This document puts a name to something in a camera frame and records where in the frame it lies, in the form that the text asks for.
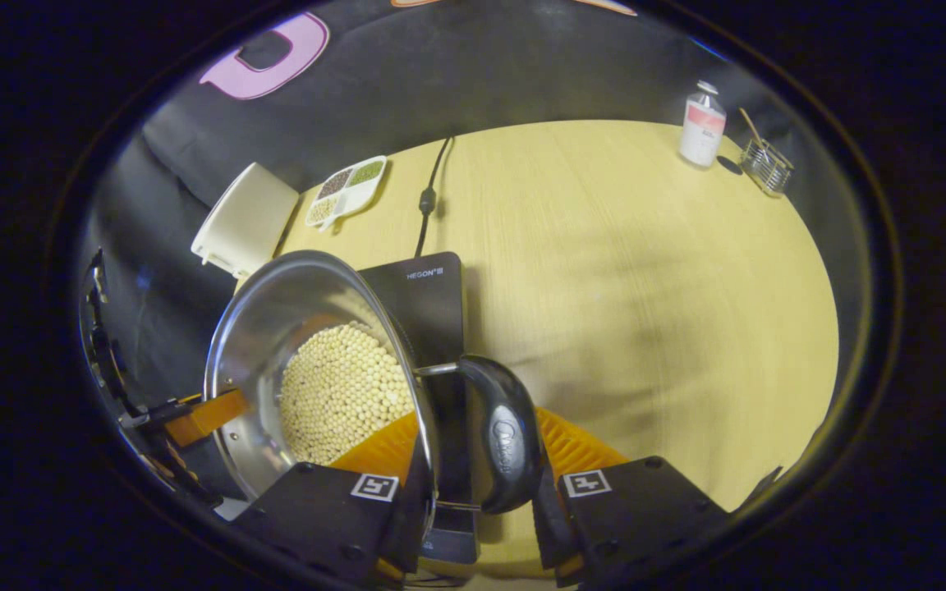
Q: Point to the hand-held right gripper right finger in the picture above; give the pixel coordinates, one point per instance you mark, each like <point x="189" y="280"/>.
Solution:
<point x="645" y="517"/>

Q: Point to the white toaster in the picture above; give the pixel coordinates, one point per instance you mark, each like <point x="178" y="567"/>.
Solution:
<point x="247" y="222"/>

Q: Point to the clear bottle with pink label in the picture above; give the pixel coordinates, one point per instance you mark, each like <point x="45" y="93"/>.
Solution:
<point x="701" y="131"/>

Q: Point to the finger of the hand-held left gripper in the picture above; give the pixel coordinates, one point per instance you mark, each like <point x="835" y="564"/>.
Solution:
<point x="202" y="414"/>
<point x="181" y="478"/>

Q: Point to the small black round cap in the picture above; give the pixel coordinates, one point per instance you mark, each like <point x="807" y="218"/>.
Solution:
<point x="729" y="166"/>

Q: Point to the black backdrop cloth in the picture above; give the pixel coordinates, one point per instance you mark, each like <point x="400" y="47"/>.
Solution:
<point x="407" y="90"/>

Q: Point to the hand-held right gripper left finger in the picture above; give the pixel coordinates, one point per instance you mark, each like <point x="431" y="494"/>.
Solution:
<point x="321" y="513"/>

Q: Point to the white divided dish of beans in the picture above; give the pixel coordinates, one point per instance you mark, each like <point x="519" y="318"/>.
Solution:
<point x="346" y="193"/>

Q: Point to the wooden stick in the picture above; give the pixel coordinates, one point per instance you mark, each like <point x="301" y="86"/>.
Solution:
<point x="752" y="130"/>

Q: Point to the black induction cooktop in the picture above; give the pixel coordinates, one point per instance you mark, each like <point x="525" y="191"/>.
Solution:
<point x="432" y="312"/>

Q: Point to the pile of yellow soybeans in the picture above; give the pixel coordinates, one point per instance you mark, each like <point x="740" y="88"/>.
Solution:
<point x="342" y="394"/>

